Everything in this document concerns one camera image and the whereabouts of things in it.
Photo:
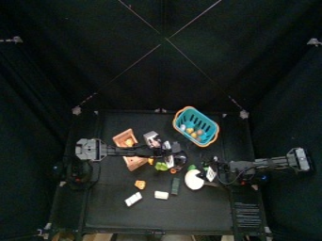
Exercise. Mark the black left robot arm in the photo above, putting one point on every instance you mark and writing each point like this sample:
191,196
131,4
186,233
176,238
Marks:
126,151

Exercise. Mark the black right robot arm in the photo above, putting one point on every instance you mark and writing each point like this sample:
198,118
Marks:
267,163

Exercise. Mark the dark green seaweed toy sushi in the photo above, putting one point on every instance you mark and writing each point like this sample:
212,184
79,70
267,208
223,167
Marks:
175,186

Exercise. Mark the white toy egg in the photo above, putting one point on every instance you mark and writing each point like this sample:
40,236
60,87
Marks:
182,127

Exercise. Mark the orange yellow toy sushi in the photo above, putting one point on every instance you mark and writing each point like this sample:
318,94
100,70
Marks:
140,184

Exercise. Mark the cream egg toy sushi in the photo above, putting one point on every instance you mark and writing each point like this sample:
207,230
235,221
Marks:
160,195

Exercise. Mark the white rice toy sushi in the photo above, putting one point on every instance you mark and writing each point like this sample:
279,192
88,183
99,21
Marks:
132,199

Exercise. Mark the green toy vegetable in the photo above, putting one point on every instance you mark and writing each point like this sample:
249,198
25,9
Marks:
160,166

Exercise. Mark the small green toy leaf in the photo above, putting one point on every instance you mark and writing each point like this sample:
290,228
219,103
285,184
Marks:
191,167

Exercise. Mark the white round plate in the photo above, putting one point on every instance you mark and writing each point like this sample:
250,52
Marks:
192,181

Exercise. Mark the small yellow toy piece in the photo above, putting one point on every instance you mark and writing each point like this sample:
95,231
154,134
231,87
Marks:
151,161

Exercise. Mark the orange triangular block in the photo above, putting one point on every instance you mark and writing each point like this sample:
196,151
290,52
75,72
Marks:
135,162

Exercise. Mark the grey toy food piece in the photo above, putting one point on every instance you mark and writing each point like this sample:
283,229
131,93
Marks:
198,139

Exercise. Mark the silver grey cube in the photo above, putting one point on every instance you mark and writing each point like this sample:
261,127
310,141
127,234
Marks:
151,138

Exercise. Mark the yellow toy food piece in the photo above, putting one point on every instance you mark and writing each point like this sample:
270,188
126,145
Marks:
194,135
190,130

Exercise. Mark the brown toy food piece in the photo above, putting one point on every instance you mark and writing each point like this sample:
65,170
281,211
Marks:
200,132

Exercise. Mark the yellow toy in wooden box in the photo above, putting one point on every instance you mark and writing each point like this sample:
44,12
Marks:
128,142

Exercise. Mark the teal basket orange rim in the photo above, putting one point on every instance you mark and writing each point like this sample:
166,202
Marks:
196,126

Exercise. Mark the square wooden box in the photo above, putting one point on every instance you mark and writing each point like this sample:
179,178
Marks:
122,137

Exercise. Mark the white printed table label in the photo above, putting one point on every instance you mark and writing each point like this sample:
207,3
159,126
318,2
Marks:
247,215

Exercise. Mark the grey frame middle bracket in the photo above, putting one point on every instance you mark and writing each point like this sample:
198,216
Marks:
159,110

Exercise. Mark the grey frame corner bracket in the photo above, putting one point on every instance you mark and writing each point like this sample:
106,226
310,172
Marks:
76,110
16,40
313,41
243,114

